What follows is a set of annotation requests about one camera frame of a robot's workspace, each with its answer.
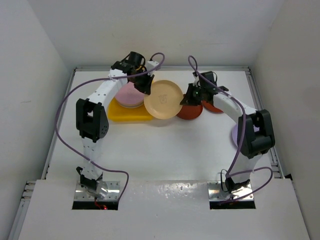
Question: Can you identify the dark red plate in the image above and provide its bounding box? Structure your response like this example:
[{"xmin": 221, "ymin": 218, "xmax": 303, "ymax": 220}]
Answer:
[
  {"xmin": 201, "ymin": 100, "xmax": 224, "ymax": 114},
  {"xmin": 176, "ymin": 104, "xmax": 203, "ymax": 121}
]

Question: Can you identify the pink plate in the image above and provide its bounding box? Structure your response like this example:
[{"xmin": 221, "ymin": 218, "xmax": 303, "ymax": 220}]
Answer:
[{"xmin": 114, "ymin": 82, "xmax": 145, "ymax": 105}]

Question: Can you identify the tan plate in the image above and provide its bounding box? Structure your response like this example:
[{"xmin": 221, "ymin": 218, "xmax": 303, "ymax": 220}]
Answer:
[
  {"xmin": 117, "ymin": 101, "xmax": 144, "ymax": 109},
  {"xmin": 144, "ymin": 80, "xmax": 184, "ymax": 120}
]

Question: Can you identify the lilac plate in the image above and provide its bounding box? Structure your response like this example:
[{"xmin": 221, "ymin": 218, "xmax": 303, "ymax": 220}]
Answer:
[{"xmin": 229, "ymin": 126, "xmax": 261, "ymax": 152}]

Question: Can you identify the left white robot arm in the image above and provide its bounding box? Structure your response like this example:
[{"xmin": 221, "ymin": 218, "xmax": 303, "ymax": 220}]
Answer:
[{"xmin": 76, "ymin": 51, "xmax": 159, "ymax": 198}]

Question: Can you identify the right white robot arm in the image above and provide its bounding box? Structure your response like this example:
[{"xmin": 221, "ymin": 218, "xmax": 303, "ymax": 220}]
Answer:
[{"xmin": 180, "ymin": 71, "xmax": 275, "ymax": 194}]

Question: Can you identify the yellow plastic bin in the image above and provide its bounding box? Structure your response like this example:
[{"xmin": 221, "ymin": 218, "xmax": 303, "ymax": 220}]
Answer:
[{"xmin": 107, "ymin": 98, "xmax": 153, "ymax": 122}]

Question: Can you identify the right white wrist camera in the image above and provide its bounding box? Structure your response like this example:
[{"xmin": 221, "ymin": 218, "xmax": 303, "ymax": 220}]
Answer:
[{"xmin": 192, "ymin": 71, "xmax": 199, "ymax": 85}]

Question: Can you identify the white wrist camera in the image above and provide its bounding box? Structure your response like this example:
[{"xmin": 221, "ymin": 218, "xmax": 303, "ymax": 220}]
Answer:
[
  {"xmin": 145, "ymin": 60, "xmax": 160, "ymax": 74},
  {"xmin": 192, "ymin": 71, "xmax": 199, "ymax": 85}
]

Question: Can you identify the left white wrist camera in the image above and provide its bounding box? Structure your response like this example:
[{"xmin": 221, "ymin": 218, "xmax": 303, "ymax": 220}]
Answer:
[{"xmin": 145, "ymin": 60, "xmax": 160, "ymax": 74}]

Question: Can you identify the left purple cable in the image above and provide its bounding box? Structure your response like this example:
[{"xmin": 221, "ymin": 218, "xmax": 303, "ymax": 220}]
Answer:
[{"xmin": 54, "ymin": 52, "xmax": 130, "ymax": 201}]

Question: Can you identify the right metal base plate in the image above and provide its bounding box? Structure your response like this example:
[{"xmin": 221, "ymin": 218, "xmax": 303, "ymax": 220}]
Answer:
[{"xmin": 207, "ymin": 180, "xmax": 254, "ymax": 202}]

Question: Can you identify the metal base plate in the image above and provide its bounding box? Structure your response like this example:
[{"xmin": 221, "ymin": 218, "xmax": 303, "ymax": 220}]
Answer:
[
  {"xmin": 207, "ymin": 180, "xmax": 254, "ymax": 202},
  {"xmin": 73, "ymin": 181, "xmax": 120, "ymax": 202}
]

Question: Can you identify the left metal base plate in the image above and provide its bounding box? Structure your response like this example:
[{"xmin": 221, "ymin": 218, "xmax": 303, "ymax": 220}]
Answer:
[{"xmin": 73, "ymin": 181, "xmax": 120, "ymax": 202}]

